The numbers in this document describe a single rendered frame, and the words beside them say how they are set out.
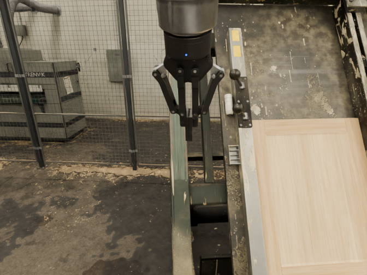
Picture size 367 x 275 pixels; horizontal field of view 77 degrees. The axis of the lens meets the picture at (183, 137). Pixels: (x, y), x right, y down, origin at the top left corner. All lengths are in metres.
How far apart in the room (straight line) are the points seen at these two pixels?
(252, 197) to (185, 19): 0.64
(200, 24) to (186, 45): 0.03
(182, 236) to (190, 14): 0.65
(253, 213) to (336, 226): 0.31
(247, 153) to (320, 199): 0.31
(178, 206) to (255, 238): 0.27
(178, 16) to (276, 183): 0.70
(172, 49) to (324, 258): 0.85
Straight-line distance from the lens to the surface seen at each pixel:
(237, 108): 0.76
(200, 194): 0.88
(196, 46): 0.37
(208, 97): 0.44
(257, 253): 0.87
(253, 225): 0.85
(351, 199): 1.05
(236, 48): 1.00
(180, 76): 0.41
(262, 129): 0.92
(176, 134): 0.81
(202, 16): 0.35
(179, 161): 0.79
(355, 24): 1.26
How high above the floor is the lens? 1.61
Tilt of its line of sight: 20 degrees down
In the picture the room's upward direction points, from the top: straight up
